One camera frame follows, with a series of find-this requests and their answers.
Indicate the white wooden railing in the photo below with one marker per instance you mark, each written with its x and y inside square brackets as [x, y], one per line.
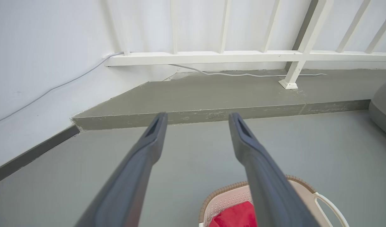
[211, 58]

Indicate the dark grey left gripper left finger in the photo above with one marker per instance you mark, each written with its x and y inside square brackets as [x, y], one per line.
[133, 179]

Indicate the beige perforated laundry basket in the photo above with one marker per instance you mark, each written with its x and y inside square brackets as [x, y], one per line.
[226, 200]

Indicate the dark grey baseboard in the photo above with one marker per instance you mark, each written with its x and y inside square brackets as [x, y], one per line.
[29, 156]

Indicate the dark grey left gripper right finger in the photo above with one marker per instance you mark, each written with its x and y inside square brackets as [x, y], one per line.
[265, 183]

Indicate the red basketball jersey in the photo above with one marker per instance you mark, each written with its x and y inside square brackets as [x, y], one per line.
[237, 216]

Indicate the grey upholstered sofa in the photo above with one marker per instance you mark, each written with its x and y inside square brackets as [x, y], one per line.
[383, 108]

